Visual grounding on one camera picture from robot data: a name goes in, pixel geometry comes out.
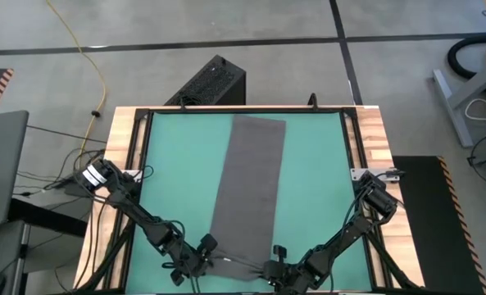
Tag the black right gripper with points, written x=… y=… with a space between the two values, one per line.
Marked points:
x=292 y=274

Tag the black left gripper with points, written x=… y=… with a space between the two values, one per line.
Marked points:
x=189 y=258

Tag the grey towel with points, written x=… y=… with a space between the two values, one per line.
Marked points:
x=246 y=184

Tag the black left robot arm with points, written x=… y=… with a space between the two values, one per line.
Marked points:
x=144 y=213

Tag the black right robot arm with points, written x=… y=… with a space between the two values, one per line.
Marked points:
x=365 y=221

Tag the teal table mat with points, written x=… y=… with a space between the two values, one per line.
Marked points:
x=177 y=164

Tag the black table clamp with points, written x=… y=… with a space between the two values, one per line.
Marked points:
x=313 y=101
x=182 y=103

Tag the black computer tower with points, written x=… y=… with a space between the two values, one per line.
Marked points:
x=210 y=82

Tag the grey laptop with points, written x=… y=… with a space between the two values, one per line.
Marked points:
x=1 y=184

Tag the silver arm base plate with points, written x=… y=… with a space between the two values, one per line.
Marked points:
x=359 y=174
x=137 y=175

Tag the black metal table frame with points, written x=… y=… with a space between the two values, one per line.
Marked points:
x=242 y=110

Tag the grey desk leg frame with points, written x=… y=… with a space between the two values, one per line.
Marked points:
x=451 y=106

